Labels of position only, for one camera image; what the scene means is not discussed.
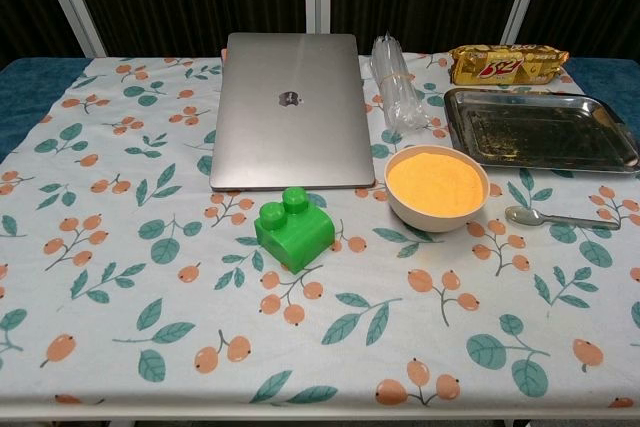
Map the green toy building block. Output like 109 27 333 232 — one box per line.
253 186 335 276

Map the gold snack package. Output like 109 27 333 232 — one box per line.
447 44 571 87

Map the floral fruit print tablecloth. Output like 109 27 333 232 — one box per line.
0 52 640 421

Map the blue table cover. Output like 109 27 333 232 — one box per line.
0 55 640 163

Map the beige round bowl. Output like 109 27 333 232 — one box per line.
383 144 490 234

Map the rectangular steel tray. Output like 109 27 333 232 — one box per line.
443 87 640 174

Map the silver closed laptop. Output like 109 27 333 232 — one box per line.
208 31 376 193

